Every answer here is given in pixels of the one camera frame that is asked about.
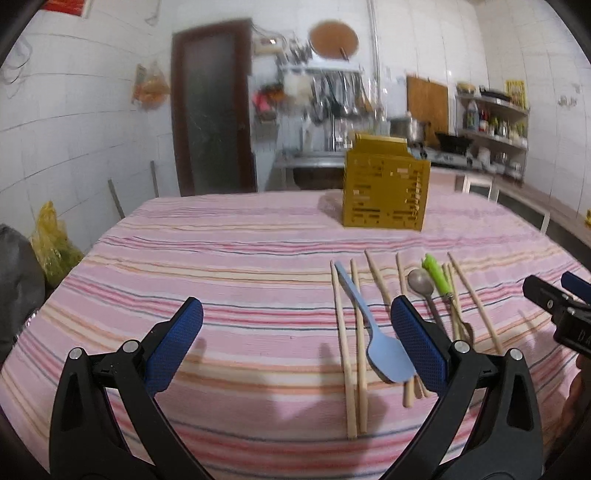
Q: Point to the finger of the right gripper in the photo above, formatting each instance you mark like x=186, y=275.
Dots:
x=577, y=286
x=551, y=299

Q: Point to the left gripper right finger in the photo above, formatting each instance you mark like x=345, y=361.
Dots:
x=486, y=422

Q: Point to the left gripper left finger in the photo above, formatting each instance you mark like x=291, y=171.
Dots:
x=85, y=438

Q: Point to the grey metal spoon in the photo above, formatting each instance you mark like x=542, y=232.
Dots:
x=420, y=282

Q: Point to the wooden chopstick middle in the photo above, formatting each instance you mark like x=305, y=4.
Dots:
x=420, y=389

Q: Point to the wooden chopstick beside spoon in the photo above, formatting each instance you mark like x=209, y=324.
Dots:
x=401, y=281

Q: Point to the wooden chopstick near green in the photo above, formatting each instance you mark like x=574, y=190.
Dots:
x=455, y=299

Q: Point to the light blue plastic spoon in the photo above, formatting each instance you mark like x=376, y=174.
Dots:
x=385, y=353

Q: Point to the wooden chopstick far left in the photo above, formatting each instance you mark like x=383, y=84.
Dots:
x=351, y=428

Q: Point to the gas stove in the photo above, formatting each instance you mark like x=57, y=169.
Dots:
x=441, y=159

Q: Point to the black wok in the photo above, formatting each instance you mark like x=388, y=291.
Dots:
x=457, y=145

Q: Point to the yellow plastic bag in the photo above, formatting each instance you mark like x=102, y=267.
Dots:
x=55, y=252

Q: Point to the pink striped tablecloth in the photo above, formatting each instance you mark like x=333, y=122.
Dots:
x=261, y=393

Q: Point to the yellow slotted utensil holder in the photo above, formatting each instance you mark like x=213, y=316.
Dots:
x=385, y=186

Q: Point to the steel cooking pot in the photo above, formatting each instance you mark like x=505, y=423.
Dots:
x=409, y=128

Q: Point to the wooden cutting board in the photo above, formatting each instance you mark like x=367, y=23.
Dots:
x=428, y=101

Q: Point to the steel sink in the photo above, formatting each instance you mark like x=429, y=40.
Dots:
x=287, y=161

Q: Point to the hanging utensil rack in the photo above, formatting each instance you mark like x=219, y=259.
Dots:
x=327, y=90

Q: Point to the round woven tray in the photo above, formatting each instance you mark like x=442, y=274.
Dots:
x=333, y=39

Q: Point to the orange hanging plastic bag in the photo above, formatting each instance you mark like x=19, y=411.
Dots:
x=150, y=88

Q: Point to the dark brown door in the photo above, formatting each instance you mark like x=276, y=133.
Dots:
x=210, y=109

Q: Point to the green handled utensil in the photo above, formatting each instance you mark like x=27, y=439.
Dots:
x=436, y=272

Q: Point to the corner wall shelf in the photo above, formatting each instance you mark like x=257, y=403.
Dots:
x=498, y=130

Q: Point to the yellow wall poster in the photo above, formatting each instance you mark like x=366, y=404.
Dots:
x=516, y=90

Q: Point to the red wall calendar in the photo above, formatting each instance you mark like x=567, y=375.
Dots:
x=76, y=8

